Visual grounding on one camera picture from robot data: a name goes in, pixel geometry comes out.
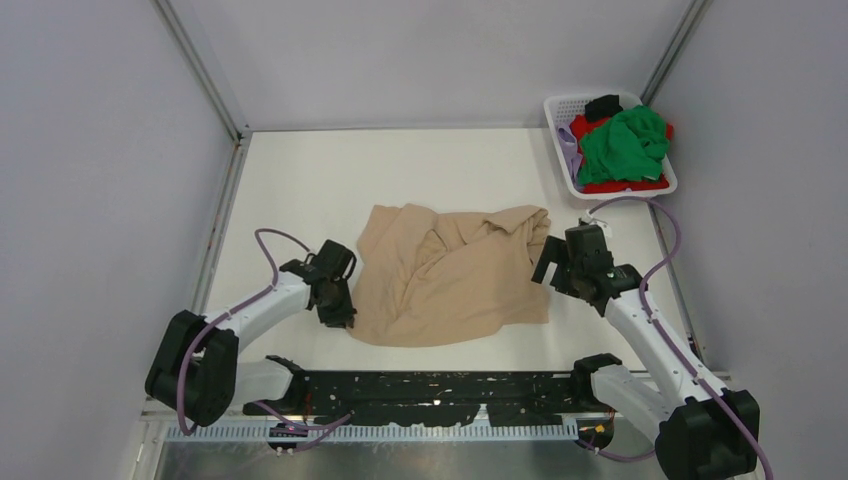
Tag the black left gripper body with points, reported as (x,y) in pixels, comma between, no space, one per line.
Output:
(341,290)

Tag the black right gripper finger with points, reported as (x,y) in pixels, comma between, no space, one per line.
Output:
(562,283)
(554,252)

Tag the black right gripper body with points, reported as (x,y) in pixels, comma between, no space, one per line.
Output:
(573,265)

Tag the beige t shirt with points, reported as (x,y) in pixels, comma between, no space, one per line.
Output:
(431,279)

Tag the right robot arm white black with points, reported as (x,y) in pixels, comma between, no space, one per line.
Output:
(699,428)

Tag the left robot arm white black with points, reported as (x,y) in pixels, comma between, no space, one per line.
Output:
(197,371)

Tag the lavender garment in basket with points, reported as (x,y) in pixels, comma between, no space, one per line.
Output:
(571,152)

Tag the red t shirt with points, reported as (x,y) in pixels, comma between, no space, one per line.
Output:
(580,127)

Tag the green t shirt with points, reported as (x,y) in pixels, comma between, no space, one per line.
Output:
(629,146)

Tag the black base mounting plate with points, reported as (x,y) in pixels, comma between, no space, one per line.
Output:
(442,399)

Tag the white plastic laundry basket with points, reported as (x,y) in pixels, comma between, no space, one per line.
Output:
(562,109)

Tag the black garment in basket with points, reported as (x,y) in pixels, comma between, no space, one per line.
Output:
(602,107)

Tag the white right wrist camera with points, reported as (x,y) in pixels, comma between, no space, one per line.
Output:
(588,218)

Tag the white slotted cable duct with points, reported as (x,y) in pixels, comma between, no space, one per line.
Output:
(479,430)

